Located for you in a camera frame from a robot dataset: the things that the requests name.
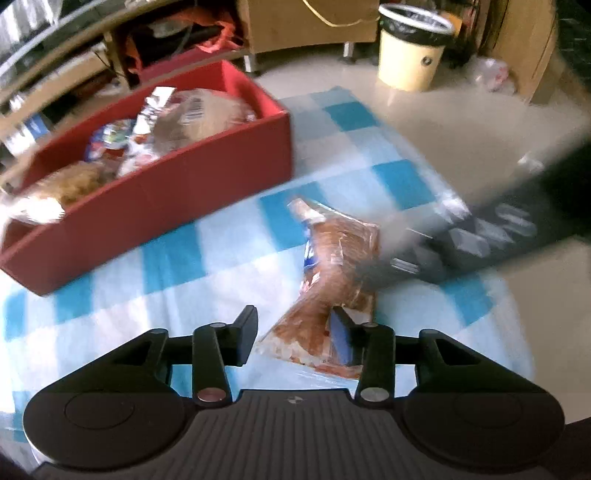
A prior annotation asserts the colourful blue white candy wrapper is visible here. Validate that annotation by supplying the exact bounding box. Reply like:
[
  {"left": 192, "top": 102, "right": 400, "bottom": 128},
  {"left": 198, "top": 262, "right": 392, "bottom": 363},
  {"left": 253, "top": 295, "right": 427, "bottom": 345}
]
[{"left": 85, "top": 119, "right": 139, "bottom": 160}]

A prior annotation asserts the blue white checkered tablecloth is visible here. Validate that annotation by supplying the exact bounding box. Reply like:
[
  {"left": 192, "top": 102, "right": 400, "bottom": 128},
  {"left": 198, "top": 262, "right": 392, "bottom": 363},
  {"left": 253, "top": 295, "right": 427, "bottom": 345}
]
[{"left": 0, "top": 85, "right": 536, "bottom": 444}]

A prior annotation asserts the clear bag of white buns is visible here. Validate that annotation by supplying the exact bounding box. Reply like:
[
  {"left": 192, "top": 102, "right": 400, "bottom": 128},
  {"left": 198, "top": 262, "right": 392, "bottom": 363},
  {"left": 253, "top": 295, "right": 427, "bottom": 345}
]
[{"left": 152, "top": 89, "right": 257, "bottom": 153}]

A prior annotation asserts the white snack packet red label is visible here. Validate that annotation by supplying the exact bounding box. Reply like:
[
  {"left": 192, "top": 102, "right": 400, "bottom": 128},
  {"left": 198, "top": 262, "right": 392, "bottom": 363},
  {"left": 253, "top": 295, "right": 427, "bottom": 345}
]
[{"left": 133, "top": 87, "right": 175, "bottom": 144}]

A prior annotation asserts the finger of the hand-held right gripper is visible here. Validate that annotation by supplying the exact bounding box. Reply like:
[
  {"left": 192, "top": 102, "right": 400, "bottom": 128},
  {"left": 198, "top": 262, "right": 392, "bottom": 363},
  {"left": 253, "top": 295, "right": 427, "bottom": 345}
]
[{"left": 360, "top": 226, "right": 430, "bottom": 289}]

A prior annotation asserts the wooden television stand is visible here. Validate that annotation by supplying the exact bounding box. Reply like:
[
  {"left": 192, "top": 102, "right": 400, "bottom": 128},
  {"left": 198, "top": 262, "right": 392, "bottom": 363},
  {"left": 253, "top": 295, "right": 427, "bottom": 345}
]
[{"left": 0, "top": 0, "right": 382, "bottom": 153}]

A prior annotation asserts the orange bag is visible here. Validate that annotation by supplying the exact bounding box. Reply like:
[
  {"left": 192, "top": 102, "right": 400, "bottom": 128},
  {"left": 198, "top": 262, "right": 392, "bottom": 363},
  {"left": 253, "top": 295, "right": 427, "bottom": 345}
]
[{"left": 124, "top": 0, "right": 245, "bottom": 75}]

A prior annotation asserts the clear bag of yellow crackers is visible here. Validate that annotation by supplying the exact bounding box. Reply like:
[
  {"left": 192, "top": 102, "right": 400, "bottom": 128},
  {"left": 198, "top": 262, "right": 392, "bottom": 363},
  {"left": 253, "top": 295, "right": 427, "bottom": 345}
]
[{"left": 0, "top": 161, "right": 109, "bottom": 226}]

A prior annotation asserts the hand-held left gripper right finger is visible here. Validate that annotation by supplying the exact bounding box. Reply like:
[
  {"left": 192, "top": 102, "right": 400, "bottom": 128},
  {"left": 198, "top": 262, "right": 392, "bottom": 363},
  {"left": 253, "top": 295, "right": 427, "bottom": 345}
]
[{"left": 332, "top": 307, "right": 490, "bottom": 408}]

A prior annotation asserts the white plastic bag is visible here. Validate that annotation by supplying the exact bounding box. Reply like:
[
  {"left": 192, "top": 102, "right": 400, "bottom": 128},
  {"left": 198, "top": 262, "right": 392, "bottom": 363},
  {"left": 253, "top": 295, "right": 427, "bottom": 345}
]
[{"left": 471, "top": 58, "right": 515, "bottom": 95}]

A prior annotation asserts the red cardboard box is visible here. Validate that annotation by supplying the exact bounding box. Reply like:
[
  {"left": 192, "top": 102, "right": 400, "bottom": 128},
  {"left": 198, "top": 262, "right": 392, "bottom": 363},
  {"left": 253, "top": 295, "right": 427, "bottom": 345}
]
[{"left": 0, "top": 60, "right": 294, "bottom": 296}]

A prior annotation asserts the yellow cable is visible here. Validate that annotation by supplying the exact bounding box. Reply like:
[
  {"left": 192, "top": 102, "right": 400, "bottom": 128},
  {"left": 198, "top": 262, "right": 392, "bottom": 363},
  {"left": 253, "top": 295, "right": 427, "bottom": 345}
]
[{"left": 302, "top": 0, "right": 382, "bottom": 27}]

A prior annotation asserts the brown snack packet blue label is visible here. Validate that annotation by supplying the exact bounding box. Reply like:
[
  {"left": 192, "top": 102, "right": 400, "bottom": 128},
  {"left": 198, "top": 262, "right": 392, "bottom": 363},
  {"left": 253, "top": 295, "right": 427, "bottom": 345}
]
[{"left": 256, "top": 198, "right": 382, "bottom": 380}]

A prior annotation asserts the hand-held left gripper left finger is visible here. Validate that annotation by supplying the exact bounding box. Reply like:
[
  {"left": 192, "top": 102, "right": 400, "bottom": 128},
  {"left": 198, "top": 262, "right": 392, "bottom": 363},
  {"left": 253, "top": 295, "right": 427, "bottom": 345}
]
[{"left": 99, "top": 305, "right": 258, "bottom": 408}]

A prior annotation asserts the cream trash bin black liner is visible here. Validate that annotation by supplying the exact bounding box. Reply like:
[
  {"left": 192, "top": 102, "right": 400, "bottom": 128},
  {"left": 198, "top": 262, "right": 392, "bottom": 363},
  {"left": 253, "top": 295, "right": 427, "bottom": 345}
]
[{"left": 376, "top": 4, "right": 455, "bottom": 93}]

